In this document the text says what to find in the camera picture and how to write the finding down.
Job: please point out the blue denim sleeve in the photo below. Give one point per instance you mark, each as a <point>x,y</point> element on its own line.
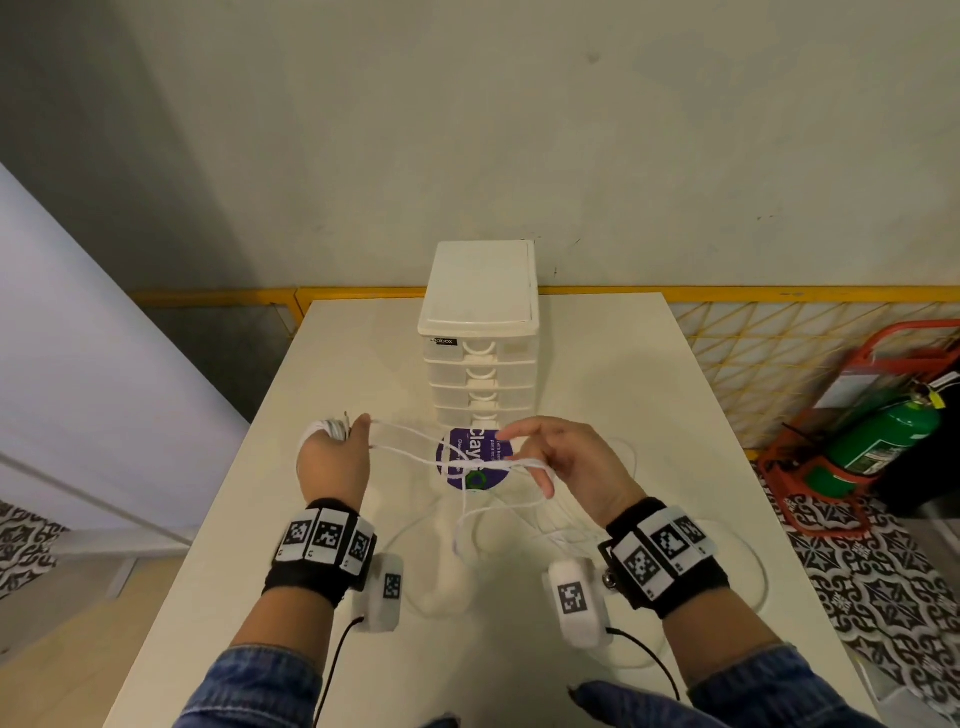
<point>772,694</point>
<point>247,694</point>

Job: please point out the person's left thumb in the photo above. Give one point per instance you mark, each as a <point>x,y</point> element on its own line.
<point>361,429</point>

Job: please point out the person's right thumb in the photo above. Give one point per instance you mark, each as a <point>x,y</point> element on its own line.
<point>541,466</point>

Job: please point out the purple round clay tub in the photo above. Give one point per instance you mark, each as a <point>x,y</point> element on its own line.
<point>480,444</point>

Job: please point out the white wrist camera with marker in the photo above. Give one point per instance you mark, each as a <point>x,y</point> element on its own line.
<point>381,592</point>
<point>576,600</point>

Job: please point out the person's left hand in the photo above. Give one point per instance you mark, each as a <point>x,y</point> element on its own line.
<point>334,469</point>

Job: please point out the person's left forearm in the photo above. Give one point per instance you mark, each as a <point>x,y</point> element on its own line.
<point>281,630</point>

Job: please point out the green fire extinguisher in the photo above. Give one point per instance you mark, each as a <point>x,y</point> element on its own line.
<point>877,442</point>

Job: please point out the person's right hand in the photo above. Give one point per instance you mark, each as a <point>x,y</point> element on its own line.
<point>592,472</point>

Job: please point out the yellow rail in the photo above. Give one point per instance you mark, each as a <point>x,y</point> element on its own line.
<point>225,297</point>

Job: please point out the red extinguisher stand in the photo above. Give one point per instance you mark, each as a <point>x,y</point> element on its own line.
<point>787,469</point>

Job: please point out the white plastic drawer unit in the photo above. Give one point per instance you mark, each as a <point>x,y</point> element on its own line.
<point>480,300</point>

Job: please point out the white partition panel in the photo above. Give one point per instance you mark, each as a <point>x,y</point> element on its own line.
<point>97,375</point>

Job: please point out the person's right forearm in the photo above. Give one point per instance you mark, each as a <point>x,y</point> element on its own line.
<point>720,637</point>

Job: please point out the black wristband with marker tags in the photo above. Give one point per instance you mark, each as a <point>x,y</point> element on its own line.
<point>667,559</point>
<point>319,559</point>

